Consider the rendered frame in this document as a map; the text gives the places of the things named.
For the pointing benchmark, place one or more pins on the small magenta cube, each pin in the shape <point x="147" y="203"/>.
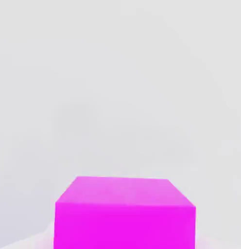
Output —
<point x="124" y="223"/>

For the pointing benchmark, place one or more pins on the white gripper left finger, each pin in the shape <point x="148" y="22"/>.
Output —
<point x="40" y="241"/>

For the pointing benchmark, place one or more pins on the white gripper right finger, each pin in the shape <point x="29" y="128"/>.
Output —
<point x="203" y="245"/>

